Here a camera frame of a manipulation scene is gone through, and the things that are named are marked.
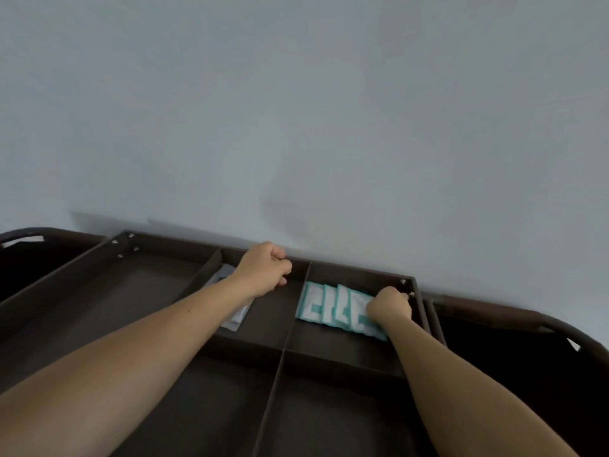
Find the person's right hand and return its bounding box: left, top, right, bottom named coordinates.
left=365, top=286, right=414, bottom=337

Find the person's left hand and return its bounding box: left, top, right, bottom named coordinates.
left=232, top=241, right=294, bottom=300

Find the brown housekeeping cart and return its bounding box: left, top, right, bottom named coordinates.
left=0, top=227, right=609, bottom=457

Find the person's left forearm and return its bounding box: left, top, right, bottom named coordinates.
left=0, top=275, right=254, bottom=457

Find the person's right forearm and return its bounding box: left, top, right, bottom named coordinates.
left=388, top=318, right=579, bottom=457

